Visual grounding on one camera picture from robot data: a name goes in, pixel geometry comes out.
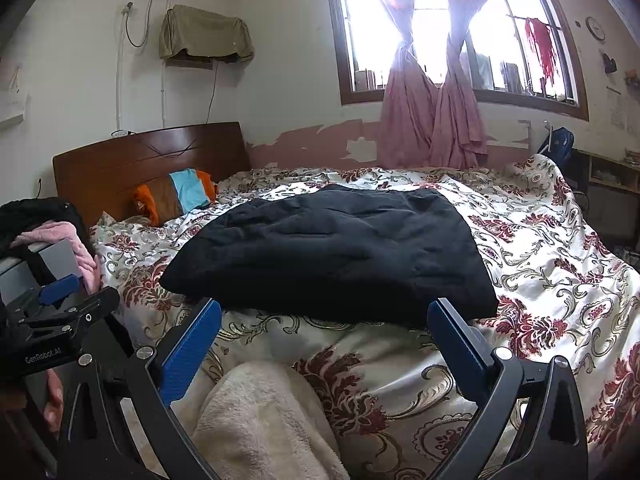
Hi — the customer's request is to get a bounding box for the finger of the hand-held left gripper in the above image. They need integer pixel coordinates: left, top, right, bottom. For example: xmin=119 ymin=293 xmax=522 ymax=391
xmin=10 ymin=275 xmax=84 ymax=313
xmin=17 ymin=286 xmax=121 ymax=335

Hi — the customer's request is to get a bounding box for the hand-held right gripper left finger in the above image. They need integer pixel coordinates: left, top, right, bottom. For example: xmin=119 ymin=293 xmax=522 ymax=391
xmin=56 ymin=298 xmax=223 ymax=480

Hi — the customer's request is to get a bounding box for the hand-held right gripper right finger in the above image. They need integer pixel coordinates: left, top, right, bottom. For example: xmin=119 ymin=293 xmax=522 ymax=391
xmin=427 ymin=297 xmax=590 ymax=480

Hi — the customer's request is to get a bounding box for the dark navy padded jacket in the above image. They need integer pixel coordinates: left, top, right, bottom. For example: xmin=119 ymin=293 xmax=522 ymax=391
xmin=159 ymin=183 xmax=499 ymax=330

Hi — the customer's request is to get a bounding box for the person's left hand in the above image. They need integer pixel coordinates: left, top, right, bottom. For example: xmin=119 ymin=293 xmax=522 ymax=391
xmin=42 ymin=371 xmax=66 ymax=433

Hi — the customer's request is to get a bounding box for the grey cabinet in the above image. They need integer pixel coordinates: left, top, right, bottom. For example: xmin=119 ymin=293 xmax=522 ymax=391
xmin=0 ymin=237 xmax=81 ymax=306

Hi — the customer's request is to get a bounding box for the pink fleece cloth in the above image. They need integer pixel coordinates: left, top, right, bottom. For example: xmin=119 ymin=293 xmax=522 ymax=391
xmin=10 ymin=220 xmax=98 ymax=293

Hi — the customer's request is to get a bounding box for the cream fleece blanket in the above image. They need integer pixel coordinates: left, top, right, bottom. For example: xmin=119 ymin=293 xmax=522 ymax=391
xmin=192 ymin=360 xmax=351 ymax=480

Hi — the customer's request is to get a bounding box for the floral satin bedspread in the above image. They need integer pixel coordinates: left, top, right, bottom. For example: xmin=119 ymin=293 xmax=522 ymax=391
xmin=90 ymin=152 xmax=640 ymax=480

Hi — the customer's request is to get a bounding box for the wooden bed headboard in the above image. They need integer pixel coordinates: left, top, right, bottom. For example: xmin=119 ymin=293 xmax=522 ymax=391
xmin=52 ymin=121 xmax=251 ymax=231

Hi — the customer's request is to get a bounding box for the orange brown blue striped pillow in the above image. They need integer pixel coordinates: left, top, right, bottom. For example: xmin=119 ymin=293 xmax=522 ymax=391
xmin=132 ymin=169 xmax=219 ymax=227

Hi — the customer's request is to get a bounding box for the blue backpack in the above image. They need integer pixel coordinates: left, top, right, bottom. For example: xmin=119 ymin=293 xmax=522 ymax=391
xmin=537 ymin=127 xmax=575 ymax=171

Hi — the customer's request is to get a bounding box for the pink window curtain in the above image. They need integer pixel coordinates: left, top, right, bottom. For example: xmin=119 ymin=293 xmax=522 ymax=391
xmin=357 ymin=0 xmax=441 ymax=168
xmin=430 ymin=0 xmax=508 ymax=170

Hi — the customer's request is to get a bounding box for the wooden storage shelf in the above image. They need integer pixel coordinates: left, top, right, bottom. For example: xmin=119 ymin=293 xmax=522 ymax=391
xmin=570 ymin=147 xmax=640 ymax=196

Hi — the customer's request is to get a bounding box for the olive cloth cover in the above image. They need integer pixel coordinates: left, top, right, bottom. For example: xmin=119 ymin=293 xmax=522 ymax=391
xmin=159 ymin=4 xmax=255 ymax=63

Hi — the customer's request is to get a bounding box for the red hanging garment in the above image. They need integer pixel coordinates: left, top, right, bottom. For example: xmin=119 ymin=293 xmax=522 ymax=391
xmin=524 ymin=17 xmax=557 ymax=83

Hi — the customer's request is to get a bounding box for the white wall pipe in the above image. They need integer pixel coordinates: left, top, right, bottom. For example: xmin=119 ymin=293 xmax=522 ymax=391
xmin=116 ymin=7 xmax=132 ymax=133

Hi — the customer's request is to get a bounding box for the black power cable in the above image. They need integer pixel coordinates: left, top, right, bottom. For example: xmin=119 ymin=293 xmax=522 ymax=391
xmin=206 ymin=62 xmax=219 ymax=125

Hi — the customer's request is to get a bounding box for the dark wall shelf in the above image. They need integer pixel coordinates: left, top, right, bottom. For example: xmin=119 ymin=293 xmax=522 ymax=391
xmin=165 ymin=55 xmax=238 ymax=70

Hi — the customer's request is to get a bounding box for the black looped cable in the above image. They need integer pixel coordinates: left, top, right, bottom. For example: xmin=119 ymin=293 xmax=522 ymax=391
xmin=125 ymin=0 xmax=153 ymax=50

